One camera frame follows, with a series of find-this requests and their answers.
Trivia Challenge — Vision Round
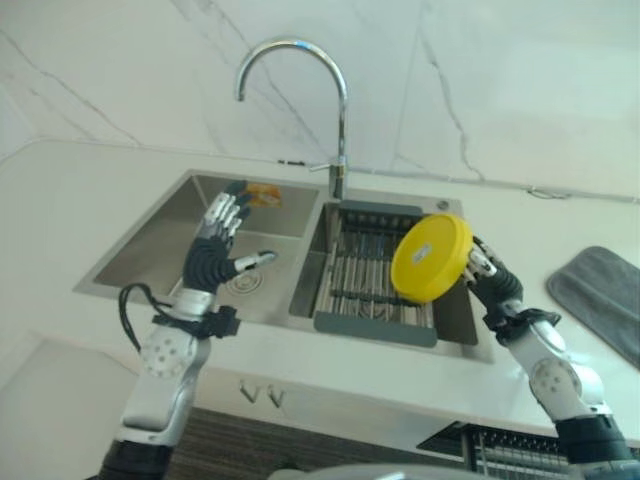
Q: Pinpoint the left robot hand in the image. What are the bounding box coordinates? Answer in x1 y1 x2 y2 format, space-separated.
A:
182 180 278 292

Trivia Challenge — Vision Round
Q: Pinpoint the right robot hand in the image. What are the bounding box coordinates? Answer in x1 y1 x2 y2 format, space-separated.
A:
465 236 524 321

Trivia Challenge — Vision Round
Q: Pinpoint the yellow round plate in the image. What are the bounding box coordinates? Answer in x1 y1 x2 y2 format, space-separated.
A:
390 212 474 304

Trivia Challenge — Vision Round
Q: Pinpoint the round sink drain strainer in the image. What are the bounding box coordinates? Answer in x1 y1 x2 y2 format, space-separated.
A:
224 272 264 296

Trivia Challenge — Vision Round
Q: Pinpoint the stainless steel double sink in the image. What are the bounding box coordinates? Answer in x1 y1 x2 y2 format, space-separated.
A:
72 168 497 364

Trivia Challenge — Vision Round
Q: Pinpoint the orange sponge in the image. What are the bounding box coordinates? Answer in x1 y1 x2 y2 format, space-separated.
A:
240 182 282 209

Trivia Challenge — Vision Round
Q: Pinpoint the grey microfibre cloth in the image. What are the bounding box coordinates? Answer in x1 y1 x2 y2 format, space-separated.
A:
545 245 640 370

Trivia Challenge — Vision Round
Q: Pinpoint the grey roll-up drying rack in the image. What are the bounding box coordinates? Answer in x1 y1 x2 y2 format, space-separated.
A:
313 199 437 348

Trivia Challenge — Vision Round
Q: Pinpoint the chrome gooseneck faucet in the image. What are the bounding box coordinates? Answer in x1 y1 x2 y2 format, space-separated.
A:
234 38 350 201

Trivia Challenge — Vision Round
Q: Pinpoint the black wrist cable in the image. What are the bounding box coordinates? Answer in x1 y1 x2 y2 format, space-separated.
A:
118 283 174 351

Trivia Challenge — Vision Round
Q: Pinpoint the dishwasher wire rack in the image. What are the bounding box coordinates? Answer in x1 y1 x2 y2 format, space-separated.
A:
415 420 581 480

